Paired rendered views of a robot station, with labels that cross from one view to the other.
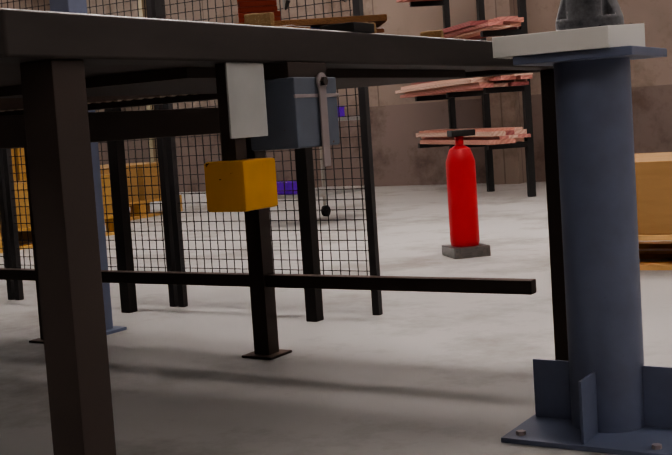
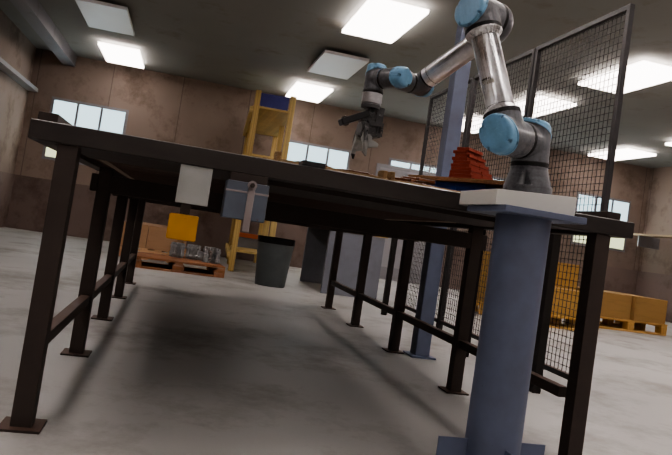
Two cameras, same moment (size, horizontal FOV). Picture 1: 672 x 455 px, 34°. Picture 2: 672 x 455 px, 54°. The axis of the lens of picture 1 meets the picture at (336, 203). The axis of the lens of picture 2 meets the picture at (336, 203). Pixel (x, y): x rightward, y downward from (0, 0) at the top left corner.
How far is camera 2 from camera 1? 1.77 m
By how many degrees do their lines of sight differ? 46
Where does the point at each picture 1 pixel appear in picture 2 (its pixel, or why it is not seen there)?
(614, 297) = (487, 388)
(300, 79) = (233, 181)
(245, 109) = (190, 189)
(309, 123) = (235, 205)
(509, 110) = not seen: outside the picture
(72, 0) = (445, 164)
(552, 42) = (478, 197)
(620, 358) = (483, 435)
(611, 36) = (502, 197)
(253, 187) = (174, 227)
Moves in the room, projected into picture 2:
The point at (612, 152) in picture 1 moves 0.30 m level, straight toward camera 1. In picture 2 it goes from (505, 282) to (428, 272)
